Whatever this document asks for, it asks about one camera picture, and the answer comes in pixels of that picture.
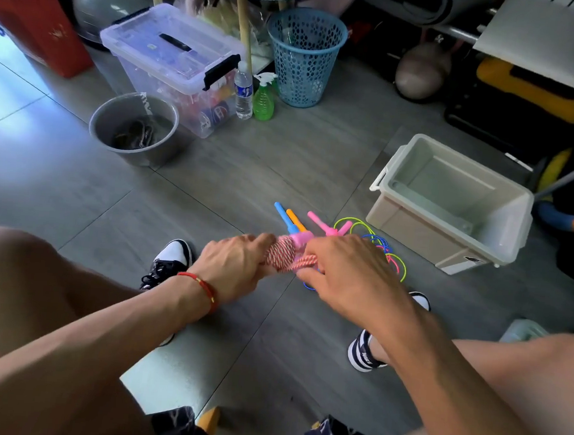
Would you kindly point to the person's left leg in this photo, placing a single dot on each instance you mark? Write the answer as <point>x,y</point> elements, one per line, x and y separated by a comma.
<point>13,292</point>

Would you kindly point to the white round table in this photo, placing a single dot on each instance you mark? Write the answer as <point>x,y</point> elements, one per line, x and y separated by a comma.
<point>245,23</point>

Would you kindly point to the black white shoe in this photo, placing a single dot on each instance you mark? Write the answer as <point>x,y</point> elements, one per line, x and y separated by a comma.
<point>364,352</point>
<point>170,260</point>

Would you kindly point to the grey metal basin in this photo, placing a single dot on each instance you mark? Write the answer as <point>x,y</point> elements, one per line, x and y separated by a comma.
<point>103,126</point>

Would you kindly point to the black white left shoe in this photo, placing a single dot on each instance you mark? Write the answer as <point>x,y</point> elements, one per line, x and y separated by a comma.
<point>170,260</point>

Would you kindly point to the brown ball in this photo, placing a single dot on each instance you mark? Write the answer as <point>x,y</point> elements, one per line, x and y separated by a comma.
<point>422,72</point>

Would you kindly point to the person's right hand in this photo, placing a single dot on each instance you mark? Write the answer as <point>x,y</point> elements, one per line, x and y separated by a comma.
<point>356,280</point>

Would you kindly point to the grey folded mat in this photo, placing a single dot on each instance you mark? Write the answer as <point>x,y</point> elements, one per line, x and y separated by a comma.
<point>423,0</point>

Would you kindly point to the white bin lid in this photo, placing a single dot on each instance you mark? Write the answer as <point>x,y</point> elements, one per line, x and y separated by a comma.
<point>524,331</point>

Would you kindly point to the person's right forearm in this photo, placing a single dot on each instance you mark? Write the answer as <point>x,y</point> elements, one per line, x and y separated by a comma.
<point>470,408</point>

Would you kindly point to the grey flat board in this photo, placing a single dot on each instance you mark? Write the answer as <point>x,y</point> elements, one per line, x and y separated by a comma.
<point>534,36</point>

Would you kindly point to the white plastic bin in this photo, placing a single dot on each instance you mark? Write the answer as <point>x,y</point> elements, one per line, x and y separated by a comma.
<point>457,199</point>

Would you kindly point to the small plastic water bottle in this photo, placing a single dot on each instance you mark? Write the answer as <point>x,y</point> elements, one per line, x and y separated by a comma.
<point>243,94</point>

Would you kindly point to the clear bin with black latches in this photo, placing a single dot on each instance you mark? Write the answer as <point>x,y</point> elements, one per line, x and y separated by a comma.
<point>157,46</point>

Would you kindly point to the white metal pole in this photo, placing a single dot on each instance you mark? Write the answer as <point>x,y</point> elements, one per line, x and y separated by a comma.
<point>573,176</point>

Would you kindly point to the person's right leg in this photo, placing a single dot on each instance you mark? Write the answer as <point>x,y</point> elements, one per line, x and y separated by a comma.
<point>531,393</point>

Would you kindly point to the multicoloured hula hoop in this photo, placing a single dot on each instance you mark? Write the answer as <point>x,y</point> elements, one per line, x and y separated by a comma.
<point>572,219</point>

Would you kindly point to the blue mesh plastic basket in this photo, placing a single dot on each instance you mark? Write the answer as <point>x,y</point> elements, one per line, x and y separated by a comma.
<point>305,58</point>

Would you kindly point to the yellow black case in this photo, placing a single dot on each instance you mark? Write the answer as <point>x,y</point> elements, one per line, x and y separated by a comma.
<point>535,91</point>

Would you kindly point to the black white right shoe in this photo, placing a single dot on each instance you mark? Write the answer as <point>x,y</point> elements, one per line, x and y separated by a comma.
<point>364,352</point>

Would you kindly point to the red bag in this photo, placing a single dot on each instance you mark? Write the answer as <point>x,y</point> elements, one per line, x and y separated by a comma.
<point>35,22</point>

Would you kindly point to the person's leg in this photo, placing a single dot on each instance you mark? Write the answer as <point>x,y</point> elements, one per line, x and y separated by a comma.
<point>531,393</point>
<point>13,292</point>

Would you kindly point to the person's left hand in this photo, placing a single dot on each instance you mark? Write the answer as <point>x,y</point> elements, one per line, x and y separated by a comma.
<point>232,265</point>

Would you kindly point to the person's left forearm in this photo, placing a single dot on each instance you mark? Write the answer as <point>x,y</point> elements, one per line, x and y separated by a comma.
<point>67,366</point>

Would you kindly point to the green spray bottle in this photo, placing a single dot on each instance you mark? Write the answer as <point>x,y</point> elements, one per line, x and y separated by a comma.
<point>264,102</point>

